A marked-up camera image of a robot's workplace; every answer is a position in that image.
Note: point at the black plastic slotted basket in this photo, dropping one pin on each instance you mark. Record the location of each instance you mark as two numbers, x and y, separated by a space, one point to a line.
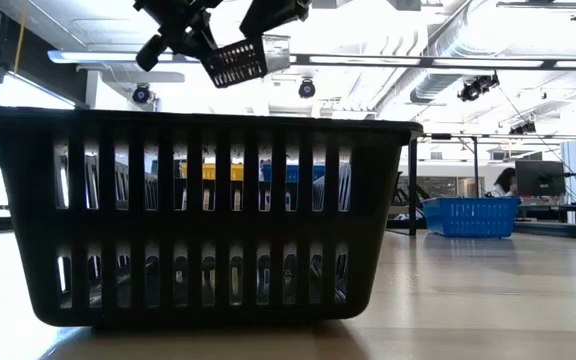
238 64
193 225

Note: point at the yellow plastic slotted basket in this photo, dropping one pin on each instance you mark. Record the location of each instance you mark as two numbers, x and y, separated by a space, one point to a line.
208 172

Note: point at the blue plastic slotted basket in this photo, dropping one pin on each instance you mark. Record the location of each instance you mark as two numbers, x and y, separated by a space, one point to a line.
438 230
292 173

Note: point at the black ceiling device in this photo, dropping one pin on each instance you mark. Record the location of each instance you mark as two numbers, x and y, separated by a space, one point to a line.
523 128
478 87

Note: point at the person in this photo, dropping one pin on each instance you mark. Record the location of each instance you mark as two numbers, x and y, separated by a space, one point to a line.
505 182

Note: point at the black computer monitor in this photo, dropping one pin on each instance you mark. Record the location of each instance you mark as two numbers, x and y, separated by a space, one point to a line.
540 177

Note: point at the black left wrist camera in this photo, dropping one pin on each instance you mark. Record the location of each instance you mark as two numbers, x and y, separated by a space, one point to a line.
150 52

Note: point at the black round ceiling camera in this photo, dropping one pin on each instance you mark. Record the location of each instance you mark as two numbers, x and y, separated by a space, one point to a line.
141 94
306 88

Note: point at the black aluminium rig frame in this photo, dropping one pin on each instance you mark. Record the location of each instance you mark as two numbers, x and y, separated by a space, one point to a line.
418 62

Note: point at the silver ventilation duct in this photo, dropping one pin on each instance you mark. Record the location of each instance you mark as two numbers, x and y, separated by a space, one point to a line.
448 60

